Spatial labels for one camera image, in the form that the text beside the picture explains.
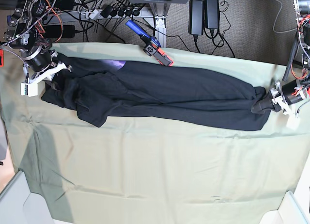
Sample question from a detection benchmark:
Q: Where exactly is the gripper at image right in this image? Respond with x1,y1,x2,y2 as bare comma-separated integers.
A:
251,80,310,117

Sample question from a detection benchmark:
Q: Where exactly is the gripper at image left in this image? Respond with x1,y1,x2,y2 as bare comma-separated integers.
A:
23,46,72,91

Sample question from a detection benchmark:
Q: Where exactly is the dark navy T-shirt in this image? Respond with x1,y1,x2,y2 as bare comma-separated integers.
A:
41,54,270,131

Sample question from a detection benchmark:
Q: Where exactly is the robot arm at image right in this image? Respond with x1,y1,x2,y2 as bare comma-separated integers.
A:
251,0,310,118

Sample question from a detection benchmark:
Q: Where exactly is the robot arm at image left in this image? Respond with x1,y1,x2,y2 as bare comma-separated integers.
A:
0,0,71,96

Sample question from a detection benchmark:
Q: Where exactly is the black power brick lower left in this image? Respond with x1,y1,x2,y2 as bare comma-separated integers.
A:
44,25,76,39

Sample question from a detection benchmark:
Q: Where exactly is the black power brick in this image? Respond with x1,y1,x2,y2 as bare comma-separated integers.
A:
53,0,75,11
44,25,76,39

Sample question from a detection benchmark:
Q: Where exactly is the orange clamp pad left edge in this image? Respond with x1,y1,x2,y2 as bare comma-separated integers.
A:
0,49,4,67

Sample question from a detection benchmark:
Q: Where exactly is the black power brick upper left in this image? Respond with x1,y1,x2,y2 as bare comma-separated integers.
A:
53,0,75,11

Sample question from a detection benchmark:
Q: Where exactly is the white bin lower right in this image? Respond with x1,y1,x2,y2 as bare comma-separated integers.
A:
259,191,310,224

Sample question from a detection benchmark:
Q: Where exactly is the white bin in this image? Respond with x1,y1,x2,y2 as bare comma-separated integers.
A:
0,171,54,224
259,191,310,224

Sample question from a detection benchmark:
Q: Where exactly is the blue orange bar clamp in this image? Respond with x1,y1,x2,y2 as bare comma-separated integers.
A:
125,20,174,66

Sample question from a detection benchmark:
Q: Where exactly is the white power strip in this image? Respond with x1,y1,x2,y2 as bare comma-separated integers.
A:
77,8,146,20

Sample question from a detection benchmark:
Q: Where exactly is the black power adapter right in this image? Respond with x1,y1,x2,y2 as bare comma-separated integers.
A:
204,0,220,30

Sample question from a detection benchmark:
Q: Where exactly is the black power adapter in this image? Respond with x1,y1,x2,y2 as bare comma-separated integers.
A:
204,0,220,30
189,0,203,35

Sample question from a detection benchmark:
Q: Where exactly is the black power adapter left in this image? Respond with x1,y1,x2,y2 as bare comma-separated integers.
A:
189,0,203,35

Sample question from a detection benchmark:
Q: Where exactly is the white bin lower left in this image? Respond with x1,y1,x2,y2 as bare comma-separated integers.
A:
0,171,54,224

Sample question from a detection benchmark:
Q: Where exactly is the light green table cloth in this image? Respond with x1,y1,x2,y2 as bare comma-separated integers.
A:
0,52,310,224

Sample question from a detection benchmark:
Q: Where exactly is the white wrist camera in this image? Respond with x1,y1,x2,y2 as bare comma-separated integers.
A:
286,116,300,130
20,82,38,97

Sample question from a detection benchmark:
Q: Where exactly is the grey cable on carpet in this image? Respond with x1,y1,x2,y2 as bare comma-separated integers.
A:
260,0,301,33

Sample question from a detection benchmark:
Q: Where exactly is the aluminium frame post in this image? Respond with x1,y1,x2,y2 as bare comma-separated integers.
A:
149,3,171,48

